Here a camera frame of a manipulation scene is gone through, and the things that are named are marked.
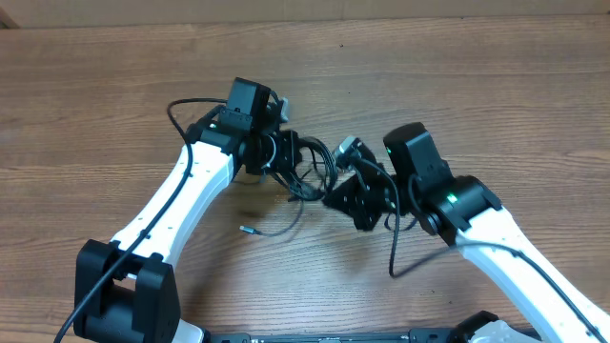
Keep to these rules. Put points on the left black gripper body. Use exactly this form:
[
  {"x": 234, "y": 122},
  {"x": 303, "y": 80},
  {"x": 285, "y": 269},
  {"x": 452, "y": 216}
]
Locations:
[{"x": 277, "y": 151}]

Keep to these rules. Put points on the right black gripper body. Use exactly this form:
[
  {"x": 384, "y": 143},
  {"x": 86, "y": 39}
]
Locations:
[{"x": 380, "y": 199}]

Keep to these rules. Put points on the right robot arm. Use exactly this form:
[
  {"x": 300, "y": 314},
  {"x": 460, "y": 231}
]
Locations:
[{"x": 471, "y": 220}]

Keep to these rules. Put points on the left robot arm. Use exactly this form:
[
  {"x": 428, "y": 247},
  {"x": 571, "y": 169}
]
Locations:
[{"x": 125, "y": 289}]

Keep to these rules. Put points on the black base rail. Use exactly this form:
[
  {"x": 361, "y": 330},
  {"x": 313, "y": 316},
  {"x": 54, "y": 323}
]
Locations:
[{"x": 421, "y": 335}]

